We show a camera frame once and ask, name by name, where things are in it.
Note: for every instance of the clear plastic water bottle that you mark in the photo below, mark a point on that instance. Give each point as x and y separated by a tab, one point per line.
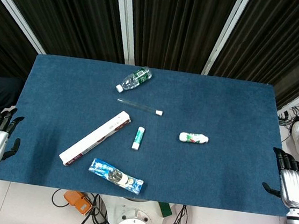
135	79

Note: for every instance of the orange power box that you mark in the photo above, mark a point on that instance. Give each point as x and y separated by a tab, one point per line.
77	202

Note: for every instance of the blue cookie snack package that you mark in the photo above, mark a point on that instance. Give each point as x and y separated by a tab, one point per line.
116	176

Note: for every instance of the blue table cloth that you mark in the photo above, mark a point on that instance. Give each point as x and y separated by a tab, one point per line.
147	133

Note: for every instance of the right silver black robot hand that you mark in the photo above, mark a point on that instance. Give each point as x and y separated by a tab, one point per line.
296	185

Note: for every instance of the long white red box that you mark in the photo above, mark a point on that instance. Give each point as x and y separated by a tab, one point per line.
95	137

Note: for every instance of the small white yogurt bottle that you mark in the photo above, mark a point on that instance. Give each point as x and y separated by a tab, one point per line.
193	138

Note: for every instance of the white green glue stick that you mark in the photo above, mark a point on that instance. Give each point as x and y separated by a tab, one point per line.
138	138

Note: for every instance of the glass test tube white cap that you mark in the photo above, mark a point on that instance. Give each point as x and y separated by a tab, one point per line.
139	106

